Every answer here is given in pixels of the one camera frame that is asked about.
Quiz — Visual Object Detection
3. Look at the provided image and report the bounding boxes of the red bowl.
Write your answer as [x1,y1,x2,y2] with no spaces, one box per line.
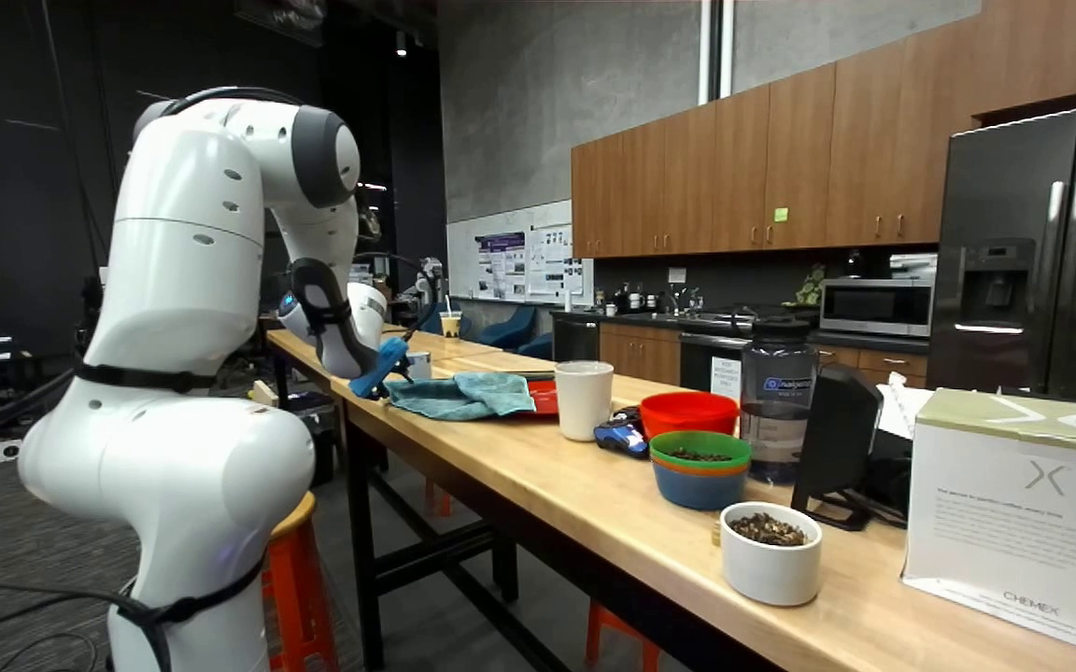
[639,392,740,436]

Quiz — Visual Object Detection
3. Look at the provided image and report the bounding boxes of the blue towel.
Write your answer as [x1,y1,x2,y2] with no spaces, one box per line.
[390,373,534,421]

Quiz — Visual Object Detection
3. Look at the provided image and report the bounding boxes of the white bowl with contents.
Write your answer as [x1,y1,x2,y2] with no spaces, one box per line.
[719,502,827,606]

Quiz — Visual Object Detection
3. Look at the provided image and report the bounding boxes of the green bowl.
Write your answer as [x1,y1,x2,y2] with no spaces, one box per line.
[649,432,752,475]

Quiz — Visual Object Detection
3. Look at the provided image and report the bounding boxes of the orange stool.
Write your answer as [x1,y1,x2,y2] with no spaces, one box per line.
[260,493,341,672]

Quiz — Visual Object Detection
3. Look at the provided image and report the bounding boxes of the white cup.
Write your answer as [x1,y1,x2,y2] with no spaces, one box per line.
[557,361,613,441]

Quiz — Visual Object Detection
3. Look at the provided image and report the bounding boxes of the wooden upper cabinets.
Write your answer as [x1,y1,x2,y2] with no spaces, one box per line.
[573,0,1076,259]

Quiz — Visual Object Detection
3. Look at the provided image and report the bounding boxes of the silver microwave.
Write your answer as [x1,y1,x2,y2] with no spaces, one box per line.
[817,277,934,341]

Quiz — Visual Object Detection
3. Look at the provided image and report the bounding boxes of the stainless steel refrigerator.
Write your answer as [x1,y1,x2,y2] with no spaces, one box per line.
[925,110,1076,400]

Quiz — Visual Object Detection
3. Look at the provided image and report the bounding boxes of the dark blue small object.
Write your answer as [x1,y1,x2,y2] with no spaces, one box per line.
[593,416,649,460]

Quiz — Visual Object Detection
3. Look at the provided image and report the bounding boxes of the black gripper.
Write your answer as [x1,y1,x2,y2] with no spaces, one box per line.
[391,344,432,385]

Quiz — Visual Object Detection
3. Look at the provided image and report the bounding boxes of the red flat object under towel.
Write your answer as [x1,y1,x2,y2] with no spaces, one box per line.
[528,376,557,417]

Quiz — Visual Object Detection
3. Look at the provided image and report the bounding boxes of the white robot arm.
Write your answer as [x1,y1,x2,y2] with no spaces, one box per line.
[17,86,390,672]

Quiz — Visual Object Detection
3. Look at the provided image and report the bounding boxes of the blue bowl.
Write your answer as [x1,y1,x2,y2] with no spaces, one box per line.
[653,467,745,511]

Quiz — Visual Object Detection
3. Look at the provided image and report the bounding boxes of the black tablet stand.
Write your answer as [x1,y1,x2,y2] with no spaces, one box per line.
[793,371,882,531]

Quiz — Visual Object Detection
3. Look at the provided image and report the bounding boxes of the white cardboard box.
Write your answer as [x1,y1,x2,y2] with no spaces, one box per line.
[904,389,1076,648]

